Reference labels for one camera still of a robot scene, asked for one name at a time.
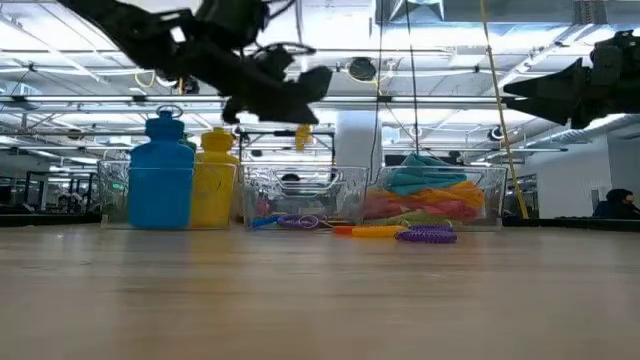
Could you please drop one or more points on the round ceiling fixture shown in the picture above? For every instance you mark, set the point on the round ceiling fixture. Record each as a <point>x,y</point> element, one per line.
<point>362,69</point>

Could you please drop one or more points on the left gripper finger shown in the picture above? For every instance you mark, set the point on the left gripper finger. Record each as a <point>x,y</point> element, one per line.
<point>285,112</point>

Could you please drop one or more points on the person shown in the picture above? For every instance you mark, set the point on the person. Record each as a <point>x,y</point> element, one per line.
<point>620,202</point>

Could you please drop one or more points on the blue sports bottle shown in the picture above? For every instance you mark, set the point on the blue sports bottle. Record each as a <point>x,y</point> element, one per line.
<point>160,185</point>

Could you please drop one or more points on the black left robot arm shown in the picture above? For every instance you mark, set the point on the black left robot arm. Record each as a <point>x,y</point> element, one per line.
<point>130,25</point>

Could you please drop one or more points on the yellow sports bottle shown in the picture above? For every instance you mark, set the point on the yellow sports bottle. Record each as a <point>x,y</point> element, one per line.
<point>215,190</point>

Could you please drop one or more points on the pink microfibre cloth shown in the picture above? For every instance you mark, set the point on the pink microfibre cloth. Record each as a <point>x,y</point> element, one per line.
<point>430,210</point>

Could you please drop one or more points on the purple coil band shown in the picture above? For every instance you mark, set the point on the purple coil band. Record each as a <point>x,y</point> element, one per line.
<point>430,227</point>
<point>280,222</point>
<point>427,236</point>

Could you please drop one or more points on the clear plastic bin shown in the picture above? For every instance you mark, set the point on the clear plastic bin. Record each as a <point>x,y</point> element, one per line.
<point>492,200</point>
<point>305,195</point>
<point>112,195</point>

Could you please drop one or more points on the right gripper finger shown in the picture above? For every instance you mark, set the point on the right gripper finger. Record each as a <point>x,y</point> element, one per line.
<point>565,111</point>
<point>560,82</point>

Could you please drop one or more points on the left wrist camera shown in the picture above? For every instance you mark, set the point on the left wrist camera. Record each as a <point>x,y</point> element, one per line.
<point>232,20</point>

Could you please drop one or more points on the red coil band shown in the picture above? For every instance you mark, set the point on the red coil band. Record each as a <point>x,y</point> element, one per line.
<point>344,230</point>

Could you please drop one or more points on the blue microfibre cloth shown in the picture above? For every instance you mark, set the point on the blue microfibre cloth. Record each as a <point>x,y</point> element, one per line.
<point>425,177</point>

